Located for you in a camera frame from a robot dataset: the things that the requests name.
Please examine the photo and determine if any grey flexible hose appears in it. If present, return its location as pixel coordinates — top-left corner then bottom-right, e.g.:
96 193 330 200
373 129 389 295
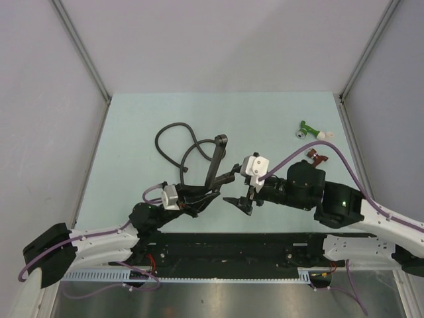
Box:
154 123 226 174

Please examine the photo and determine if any dark metal faucet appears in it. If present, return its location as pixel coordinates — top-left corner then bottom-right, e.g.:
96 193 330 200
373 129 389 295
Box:
204 134 228 189

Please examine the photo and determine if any white slotted cable duct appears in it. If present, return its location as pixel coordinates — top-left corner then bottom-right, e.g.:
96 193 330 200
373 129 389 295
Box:
61 268 318 284

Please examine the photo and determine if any green tap white elbow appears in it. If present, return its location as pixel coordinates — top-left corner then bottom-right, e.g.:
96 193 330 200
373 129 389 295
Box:
295 121 335 140

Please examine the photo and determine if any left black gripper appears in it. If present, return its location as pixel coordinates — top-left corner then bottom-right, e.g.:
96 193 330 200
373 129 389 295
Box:
152 182 219 228

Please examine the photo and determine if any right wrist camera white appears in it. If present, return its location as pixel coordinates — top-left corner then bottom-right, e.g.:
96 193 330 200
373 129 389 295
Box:
240 155 269 193

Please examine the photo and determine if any aluminium frame post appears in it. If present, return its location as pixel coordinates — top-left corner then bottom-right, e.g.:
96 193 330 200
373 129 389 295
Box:
339 0 403 103
49 0 111 106

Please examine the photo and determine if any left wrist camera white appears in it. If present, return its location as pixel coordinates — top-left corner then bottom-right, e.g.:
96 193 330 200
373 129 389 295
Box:
161 185 180 211

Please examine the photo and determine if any right aluminium frame post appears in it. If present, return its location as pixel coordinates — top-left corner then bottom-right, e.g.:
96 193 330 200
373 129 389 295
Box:
339 0 403 103

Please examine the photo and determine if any brown tap white elbow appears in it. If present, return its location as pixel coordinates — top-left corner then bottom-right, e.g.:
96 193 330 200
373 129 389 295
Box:
306 148 329 168

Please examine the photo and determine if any left aluminium frame post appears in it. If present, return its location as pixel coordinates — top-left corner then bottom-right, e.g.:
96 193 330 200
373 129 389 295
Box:
49 0 111 106

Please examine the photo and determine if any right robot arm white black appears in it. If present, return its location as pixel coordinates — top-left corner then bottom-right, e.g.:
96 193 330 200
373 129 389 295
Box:
224 156 423 277

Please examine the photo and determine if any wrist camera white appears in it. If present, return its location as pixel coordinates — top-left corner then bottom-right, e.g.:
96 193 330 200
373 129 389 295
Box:
161 185 180 211
240 155 269 193

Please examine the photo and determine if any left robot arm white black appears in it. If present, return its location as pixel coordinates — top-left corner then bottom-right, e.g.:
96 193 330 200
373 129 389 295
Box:
18 173 235 288

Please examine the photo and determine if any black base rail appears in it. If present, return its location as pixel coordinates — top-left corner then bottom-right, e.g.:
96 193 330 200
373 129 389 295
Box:
129 231 345 279

